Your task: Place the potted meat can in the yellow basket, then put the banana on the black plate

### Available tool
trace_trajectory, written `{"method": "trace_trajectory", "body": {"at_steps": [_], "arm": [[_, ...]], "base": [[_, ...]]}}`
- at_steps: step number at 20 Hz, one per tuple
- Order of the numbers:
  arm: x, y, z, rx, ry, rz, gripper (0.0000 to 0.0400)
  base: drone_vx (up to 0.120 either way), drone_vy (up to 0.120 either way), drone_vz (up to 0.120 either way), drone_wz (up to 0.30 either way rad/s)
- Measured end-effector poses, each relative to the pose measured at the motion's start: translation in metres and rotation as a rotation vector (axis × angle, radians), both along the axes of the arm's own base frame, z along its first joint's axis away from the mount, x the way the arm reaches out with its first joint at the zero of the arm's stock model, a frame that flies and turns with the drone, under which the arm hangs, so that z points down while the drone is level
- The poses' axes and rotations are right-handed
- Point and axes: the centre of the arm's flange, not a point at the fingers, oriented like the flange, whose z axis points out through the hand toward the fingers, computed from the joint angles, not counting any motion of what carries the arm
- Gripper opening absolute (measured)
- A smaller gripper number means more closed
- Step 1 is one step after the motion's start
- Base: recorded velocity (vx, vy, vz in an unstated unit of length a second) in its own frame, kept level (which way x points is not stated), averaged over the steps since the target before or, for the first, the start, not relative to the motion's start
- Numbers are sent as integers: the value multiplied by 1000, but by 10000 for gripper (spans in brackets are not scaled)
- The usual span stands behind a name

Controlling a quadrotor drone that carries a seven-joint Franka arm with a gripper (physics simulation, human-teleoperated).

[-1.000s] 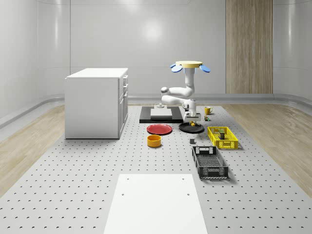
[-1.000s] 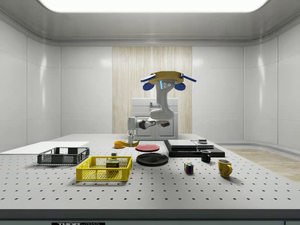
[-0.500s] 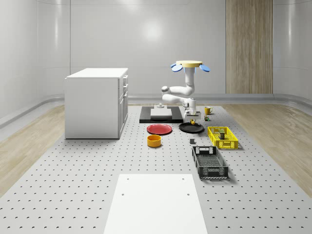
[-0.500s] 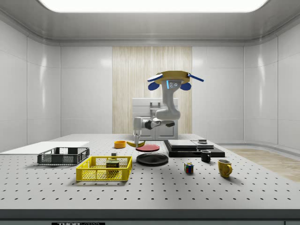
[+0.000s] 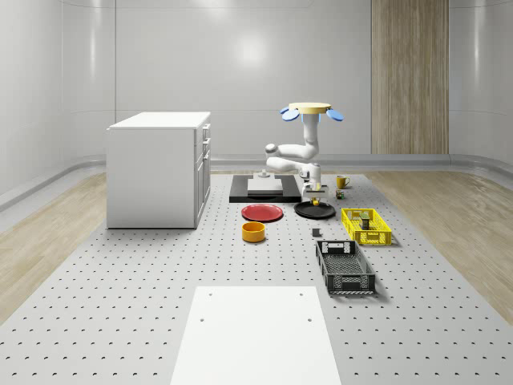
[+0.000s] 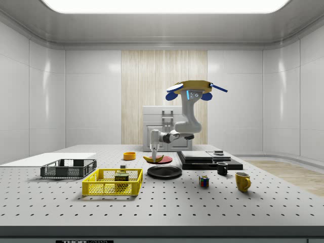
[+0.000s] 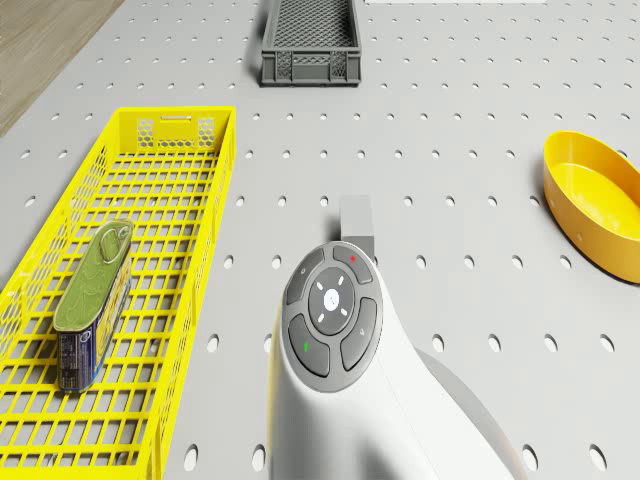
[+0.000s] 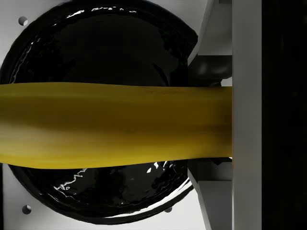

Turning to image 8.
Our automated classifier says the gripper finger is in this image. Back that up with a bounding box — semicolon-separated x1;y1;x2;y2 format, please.
188;157;233;230
188;0;233;87

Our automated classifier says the banana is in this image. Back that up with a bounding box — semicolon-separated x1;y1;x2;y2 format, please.
0;82;233;170

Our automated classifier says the black plate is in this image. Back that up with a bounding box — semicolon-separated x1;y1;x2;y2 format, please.
0;1;199;225

